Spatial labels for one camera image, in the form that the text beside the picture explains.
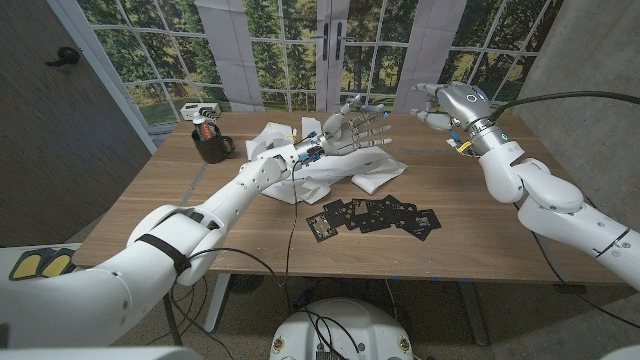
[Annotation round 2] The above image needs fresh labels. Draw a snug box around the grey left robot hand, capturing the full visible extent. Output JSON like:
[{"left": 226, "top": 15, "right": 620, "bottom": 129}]
[{"left": 294, "top": 94, "right": 394, "bottom": 164}]

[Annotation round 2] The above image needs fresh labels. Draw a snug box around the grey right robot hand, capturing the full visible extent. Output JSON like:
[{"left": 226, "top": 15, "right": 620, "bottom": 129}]
[{"left": 409, "top": 81, "right": 510, "bottom": 157}]

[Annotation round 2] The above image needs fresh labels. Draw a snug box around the white receipt paper strip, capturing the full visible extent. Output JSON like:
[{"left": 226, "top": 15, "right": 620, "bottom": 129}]
[{"left": 244, "top": 116, "right": 409, "bottom": 206}]

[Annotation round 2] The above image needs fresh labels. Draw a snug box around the printed forest window backdrop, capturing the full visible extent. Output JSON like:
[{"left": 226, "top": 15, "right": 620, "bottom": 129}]
[{"left": 47, "top": 0, "right": 566, "bottom": 154}]

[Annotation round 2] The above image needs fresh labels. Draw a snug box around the black playing card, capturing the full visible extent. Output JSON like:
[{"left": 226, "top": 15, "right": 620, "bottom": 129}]
[
  {"left": 349, "top": 197, "right": 375, "bottom": 224},
  {"left": 356, "top": 212, "right": 394, "bottom": 235},
  {"left": 378, "top": 194, "right": 419, "bottom": 221},
  {"left": 322, "top": 198, "right": 352, "bottom": 229},
  {"left": 399, "top": 208, "right": 443, "bottom": 243},
  {"left": 372, "top": 197, "right": 396, "bottom": 217},
  {"left": 305, "top": 211, "right": 340, "bottom": 244}
]

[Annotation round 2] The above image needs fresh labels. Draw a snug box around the dark brown mug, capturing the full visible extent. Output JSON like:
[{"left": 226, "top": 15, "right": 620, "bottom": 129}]
[{"left": 191, "top": 124, "right": 236, "bottom": 165}]

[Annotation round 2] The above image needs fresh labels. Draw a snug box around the white red toothpaste tube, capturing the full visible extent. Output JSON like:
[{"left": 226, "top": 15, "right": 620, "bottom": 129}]
[{"left": 192, "top": 112, "right": 217, "bottom": 142}]

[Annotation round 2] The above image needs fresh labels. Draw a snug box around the white power strip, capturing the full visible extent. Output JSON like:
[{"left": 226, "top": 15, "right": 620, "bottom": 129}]
[{"left": 180, "top": 102, "right": 222, "bottom": 122}]

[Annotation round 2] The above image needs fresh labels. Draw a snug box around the black ribbed round object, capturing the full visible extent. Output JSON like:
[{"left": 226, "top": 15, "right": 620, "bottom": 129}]
[{"left": 228, "top": 273, "right": 265, "bottom": 295}]

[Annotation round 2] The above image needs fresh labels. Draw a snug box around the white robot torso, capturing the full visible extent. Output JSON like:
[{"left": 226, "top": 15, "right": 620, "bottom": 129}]
[{"left": 269, "top": 298, "right": 415, "bottom": 360}]

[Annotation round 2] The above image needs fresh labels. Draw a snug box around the grey table leg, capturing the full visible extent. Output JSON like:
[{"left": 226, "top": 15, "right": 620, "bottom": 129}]
[{"left": 458, "top": 280, "right": 490, "bottom": 347}]

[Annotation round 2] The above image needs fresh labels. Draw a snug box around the white table leg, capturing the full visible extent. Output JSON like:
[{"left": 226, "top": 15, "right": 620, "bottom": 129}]
[{"left": 203, "top": 272, "right": 232, "bottom": 334}]

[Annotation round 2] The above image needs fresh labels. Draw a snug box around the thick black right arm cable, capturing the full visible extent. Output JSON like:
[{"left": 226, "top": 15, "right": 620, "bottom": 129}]
[{"left": 487, "top": 90, "right": 640, "bottom": 124}]

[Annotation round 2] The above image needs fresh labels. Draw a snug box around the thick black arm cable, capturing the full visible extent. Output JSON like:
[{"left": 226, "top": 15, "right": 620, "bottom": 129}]
[
  {"left": 487, "top": 90, "right": 640, "bottom": 124},
  {"left": 162, "top": 293, "right": 184, "bottom": 347}
]

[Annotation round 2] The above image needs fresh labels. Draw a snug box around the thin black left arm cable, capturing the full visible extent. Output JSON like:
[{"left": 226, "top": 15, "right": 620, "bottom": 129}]
[{"left": 169, "top": 159, "right": 301, "bottom": 360}]

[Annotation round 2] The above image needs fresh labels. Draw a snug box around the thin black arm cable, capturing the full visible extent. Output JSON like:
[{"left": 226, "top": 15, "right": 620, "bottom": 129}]
[
  {"left": 169, "top": 159, "right": 301, "bottom": 360},
  {"left": 531, "top": 231, "right": 640, "bottom": 330}
]

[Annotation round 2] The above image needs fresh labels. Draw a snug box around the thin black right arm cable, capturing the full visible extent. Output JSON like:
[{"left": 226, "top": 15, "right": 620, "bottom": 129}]
[{"left": 531, "top": 231, "right": 640, "bottom": 330}]

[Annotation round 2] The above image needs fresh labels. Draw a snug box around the black torso cable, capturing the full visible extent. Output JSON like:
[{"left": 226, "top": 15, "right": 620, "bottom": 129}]
[{"left": 294, "top": 307, "right": 362, "bottom": 360}]

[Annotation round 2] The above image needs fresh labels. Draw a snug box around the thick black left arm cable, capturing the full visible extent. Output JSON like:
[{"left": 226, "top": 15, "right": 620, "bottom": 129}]
[{"left": 162, "top": 293, "right": 184, "bottom": 347}]

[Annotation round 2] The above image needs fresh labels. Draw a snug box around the black wall hook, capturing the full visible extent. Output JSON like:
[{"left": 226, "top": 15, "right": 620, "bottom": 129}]
[{"left": 44, "top": 46, "right": 81, "bottom": 68}]

